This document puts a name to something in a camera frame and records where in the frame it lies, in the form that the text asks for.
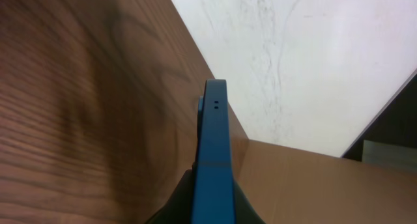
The blue Samsung Galaxy smartphone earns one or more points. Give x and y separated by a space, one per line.
213 200

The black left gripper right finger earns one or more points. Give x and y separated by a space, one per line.
245 214

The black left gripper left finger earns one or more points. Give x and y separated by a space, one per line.
178 208

